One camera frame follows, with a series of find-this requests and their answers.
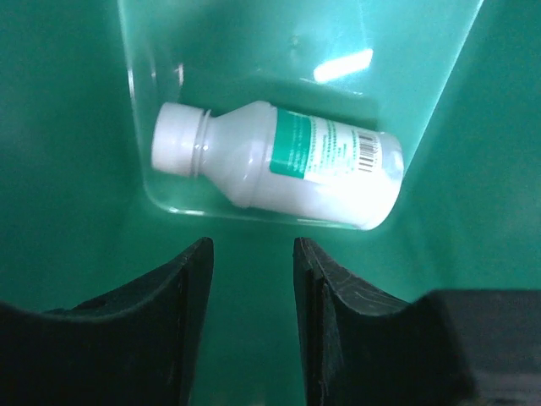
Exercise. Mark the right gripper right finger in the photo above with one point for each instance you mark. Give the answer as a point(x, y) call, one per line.
point(362, 346)

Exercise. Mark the white green-label bottle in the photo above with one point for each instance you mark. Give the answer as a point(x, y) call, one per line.
point(265, 157)

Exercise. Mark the green medicine box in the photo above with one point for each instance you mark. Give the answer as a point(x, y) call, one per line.
point(83, 211)

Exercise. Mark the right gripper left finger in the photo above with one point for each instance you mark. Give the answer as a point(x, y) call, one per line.
point(135, 345)

